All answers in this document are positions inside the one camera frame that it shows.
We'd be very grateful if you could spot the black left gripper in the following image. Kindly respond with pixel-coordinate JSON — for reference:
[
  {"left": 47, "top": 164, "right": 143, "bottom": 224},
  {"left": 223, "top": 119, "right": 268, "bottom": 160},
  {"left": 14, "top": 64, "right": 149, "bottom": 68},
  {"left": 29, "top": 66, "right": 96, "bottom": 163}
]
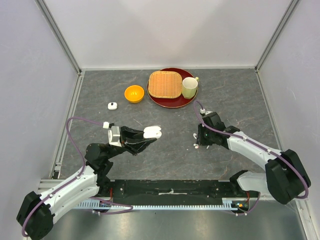
[{"left": 105, "top": 125, "right": 157, "bottom": 160}]

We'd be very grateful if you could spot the white earbud charging case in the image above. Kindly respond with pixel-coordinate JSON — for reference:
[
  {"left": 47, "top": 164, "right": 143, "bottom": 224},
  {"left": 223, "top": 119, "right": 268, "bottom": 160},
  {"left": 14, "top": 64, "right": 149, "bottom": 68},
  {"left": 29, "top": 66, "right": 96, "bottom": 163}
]
[{"left": 143, "top": 125, "right": 162, "bottom": 139}]

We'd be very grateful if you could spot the small white charging case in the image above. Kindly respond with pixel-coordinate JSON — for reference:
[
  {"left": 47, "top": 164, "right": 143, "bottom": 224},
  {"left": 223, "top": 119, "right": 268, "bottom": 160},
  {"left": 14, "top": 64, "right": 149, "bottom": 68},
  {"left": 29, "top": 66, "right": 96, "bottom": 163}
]
[{"left": 107, "top": 102, "right": 118, "bottom": 111}]

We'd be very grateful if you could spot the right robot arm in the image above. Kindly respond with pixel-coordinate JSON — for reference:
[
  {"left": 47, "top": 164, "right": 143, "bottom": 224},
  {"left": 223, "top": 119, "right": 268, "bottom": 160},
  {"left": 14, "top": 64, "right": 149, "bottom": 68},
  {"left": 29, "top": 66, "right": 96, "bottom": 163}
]
[{"left": 196, "top": 109, "right": 311, "bottom": 205}]

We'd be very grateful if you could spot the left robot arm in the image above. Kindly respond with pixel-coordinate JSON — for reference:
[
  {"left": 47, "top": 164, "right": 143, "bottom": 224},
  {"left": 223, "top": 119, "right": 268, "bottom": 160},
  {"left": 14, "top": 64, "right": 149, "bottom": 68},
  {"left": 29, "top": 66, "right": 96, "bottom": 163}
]
[{"left": 16, "top": 125, "right": 162, "bottom": 240}]

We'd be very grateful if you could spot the orange plastic bowl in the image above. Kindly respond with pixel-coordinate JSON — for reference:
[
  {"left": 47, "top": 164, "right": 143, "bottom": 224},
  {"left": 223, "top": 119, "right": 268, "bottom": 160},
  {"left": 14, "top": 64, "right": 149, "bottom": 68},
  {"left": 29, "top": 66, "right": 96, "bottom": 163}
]
[{"left": 124, "top": 85, "right": 145, "bottom": 104}]

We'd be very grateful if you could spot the pale green mug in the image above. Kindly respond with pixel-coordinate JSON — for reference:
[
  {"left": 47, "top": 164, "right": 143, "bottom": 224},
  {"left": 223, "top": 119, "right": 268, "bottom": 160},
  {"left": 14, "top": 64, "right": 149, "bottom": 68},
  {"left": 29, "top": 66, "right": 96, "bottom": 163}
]
[{"left": 181, "top": 77, "right": 200, "bottom": 99}]

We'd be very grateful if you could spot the woven bamboo basket tray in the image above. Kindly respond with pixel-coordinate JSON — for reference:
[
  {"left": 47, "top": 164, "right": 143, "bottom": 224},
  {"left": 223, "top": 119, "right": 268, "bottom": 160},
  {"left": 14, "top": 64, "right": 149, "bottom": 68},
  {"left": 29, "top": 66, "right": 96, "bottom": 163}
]
[{"left": 147, "top": 70, "right": 182, "bottom": 99}]

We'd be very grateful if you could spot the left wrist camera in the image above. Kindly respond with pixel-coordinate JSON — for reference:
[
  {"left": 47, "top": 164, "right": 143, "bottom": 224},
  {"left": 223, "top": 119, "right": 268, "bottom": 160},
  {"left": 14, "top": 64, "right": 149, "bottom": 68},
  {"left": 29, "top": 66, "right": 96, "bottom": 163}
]
[{"left": 107, "top": 126, "right": 122, "bottom": 147}]

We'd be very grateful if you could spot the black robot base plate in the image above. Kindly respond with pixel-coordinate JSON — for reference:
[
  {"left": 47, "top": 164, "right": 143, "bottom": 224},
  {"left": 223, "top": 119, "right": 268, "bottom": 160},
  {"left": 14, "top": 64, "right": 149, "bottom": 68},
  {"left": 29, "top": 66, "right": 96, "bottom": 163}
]
[{"left": 97, "top": 179, "right": 248, "bottom": 206}]

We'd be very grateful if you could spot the light blue cable duct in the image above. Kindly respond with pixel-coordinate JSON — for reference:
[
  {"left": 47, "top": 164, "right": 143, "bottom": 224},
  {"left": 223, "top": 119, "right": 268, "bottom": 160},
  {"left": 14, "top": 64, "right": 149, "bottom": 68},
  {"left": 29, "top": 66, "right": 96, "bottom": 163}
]
[{"left": 74, "top": 199, "right": 249, "bottom": 211}]

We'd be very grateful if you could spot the aluminium frame post right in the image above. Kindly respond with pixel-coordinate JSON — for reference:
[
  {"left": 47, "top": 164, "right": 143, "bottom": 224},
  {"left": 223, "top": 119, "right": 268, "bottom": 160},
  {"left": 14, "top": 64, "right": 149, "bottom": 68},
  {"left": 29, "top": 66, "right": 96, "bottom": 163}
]
[{"left": 254, "top": 0, "right": 300, "bottom": 74}]

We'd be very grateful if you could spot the aluminium frame post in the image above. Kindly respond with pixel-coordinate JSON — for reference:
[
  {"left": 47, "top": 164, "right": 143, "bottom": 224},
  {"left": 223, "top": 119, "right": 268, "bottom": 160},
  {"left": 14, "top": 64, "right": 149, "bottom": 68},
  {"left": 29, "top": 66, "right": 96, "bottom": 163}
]
[
  {"left": 35, "top": 0, "right": 82, "bottom": 75},
  {"left": 254, "top": 0, "right": 300, "bottom": 74}
]

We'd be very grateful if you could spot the aluminium frame post left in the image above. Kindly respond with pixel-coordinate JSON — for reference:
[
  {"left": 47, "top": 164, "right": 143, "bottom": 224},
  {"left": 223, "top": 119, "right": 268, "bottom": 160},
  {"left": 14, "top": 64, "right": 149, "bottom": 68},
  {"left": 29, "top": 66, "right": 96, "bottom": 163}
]
[{"left": 35, "top": 0, "right": 82, "bottom": 75}]

